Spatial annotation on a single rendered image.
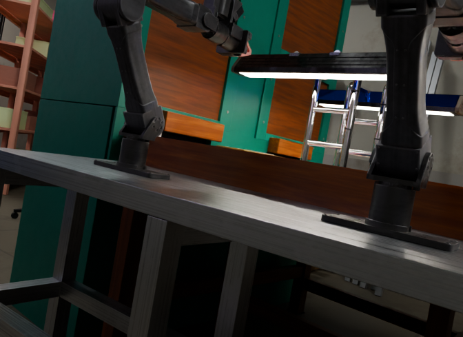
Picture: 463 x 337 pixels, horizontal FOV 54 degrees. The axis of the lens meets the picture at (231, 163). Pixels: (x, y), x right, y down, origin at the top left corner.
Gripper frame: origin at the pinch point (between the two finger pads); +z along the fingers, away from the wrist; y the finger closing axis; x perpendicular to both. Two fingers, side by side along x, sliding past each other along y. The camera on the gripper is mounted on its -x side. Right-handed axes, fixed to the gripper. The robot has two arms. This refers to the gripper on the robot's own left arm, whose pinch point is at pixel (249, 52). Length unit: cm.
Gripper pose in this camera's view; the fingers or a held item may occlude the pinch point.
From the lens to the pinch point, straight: 140.7
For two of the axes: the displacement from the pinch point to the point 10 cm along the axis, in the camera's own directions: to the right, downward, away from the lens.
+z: 5.7, 1.3, 8.1
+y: -8.0, -1.5, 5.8
